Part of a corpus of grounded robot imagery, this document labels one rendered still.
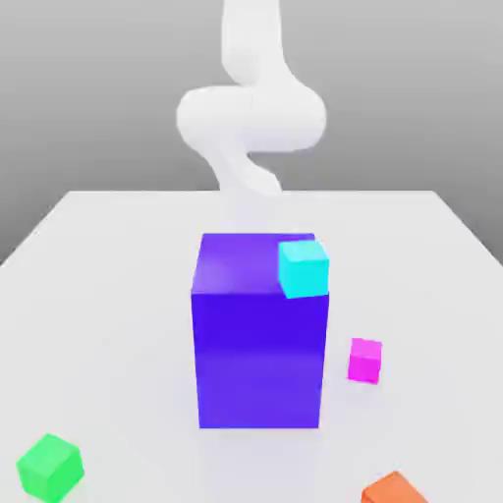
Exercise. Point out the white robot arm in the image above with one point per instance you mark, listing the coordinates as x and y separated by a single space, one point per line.
251 118

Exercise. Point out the small cyan cube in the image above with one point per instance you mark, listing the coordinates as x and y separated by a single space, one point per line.
304 271

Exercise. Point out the small magenta cube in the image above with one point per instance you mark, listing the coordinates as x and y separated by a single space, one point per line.
364 363

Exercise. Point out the small orange cube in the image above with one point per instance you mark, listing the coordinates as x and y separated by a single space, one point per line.
393 491

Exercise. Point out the small green cube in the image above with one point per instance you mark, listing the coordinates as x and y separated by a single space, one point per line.
49 469

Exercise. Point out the large purple box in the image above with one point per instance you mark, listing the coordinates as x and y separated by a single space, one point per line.
257 353

